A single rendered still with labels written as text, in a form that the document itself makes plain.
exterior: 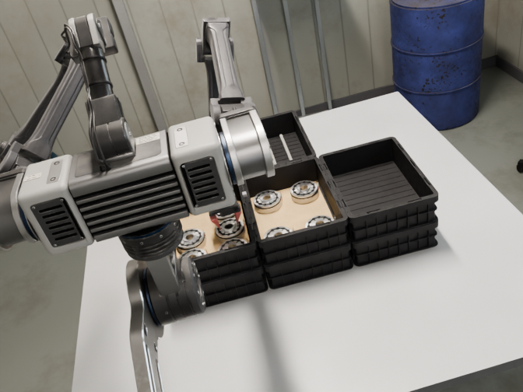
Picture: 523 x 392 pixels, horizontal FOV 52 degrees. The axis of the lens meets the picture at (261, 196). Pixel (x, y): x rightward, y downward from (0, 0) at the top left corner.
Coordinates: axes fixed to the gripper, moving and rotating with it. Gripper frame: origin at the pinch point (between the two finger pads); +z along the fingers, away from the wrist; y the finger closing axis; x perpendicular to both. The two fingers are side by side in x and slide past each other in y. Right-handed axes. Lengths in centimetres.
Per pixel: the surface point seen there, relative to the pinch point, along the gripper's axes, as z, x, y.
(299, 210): 4.2, -1.3, -25.9
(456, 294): 17, 45, -61
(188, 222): 4.5, -13.7, 13.8
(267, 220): 4.3, -1.2, -13.8
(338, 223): -5.2, 22.6, -33.1
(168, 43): 4, -217, 2
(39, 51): -12, -220, 85
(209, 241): 4.5, 0.5, 8.0
